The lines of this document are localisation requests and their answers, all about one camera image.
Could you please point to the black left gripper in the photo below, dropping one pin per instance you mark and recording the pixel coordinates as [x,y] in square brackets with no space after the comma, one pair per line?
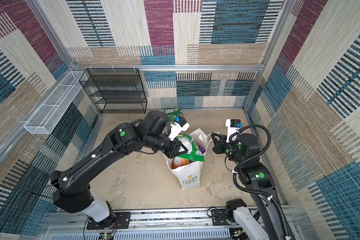
[174,150]

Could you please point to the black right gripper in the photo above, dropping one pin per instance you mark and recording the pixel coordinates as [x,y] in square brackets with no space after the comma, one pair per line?
[218,144]

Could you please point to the orange snack bag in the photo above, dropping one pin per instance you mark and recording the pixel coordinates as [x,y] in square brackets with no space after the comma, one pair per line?
[180,162]

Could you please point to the green snack bag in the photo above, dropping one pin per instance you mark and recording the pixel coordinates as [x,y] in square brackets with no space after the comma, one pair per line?
[173,113]
[193,153]

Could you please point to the purple berries candy bag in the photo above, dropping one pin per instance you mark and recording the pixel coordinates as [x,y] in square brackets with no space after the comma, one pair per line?
[201,148]

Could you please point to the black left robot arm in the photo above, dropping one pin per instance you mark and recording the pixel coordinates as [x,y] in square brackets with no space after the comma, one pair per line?
[73,191]

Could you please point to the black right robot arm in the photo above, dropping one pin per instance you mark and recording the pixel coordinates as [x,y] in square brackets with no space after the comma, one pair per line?
[244,147]

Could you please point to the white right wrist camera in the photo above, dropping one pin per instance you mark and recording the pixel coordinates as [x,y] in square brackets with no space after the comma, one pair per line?
[233,126]

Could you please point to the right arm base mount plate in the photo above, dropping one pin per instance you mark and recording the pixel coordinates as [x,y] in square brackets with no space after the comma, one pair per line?
[221,218]

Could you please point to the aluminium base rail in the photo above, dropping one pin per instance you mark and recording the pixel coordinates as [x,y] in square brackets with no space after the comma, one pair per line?
[159,224]

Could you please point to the black wire shelf rack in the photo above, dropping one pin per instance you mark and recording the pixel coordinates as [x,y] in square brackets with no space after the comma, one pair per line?
[115,90]

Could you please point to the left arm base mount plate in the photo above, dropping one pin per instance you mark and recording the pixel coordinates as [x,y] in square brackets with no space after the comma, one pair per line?
[121,220]

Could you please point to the white mesh wall basket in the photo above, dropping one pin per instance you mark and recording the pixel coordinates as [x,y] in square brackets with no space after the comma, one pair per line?
[48,115]

